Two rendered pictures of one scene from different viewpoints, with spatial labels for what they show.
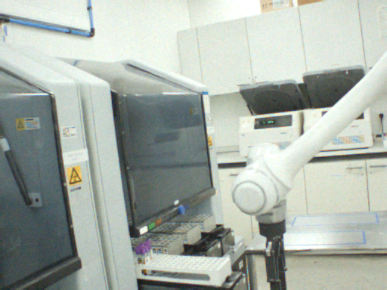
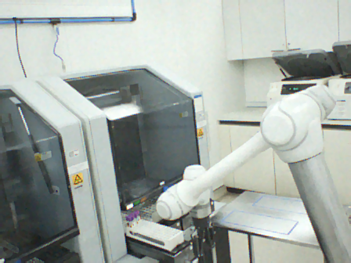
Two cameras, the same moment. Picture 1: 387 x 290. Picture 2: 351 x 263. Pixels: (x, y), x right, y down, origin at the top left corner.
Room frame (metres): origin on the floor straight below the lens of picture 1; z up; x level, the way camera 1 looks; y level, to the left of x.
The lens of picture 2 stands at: (-0.37, -0.54, 1.67)
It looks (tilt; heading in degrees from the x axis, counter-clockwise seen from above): 12 degrees down; 16
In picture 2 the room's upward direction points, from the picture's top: 7 degrees counter-clockwise
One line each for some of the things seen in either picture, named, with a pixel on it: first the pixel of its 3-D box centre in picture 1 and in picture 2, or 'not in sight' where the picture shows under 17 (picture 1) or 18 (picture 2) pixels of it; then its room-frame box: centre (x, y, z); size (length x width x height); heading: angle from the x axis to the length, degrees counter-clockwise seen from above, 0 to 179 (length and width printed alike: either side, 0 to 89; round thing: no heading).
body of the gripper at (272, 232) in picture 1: (273, 236); (201, 225); (1.06, -0.18, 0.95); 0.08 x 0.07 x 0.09; 154
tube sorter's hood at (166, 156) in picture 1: (116, 133); (128, 129); (1.56, 0.30, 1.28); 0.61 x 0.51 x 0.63; 154
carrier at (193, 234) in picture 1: (192, 235); not in sight; (1.52, 0.06, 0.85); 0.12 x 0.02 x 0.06; 153
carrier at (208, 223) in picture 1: (208, 223); not in sight; (1.66, -0.01, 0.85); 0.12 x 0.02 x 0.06; 153
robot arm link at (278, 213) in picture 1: (270, 210); (199, 208); (1.06, -0.18, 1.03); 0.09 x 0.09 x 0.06
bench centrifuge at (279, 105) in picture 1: (274, 117); (304, 81); (3.68, -0.75, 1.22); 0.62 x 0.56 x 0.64; 152
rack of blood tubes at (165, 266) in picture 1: (181, 270); (153, 234); (1.20, 0.09, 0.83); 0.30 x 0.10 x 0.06; 64
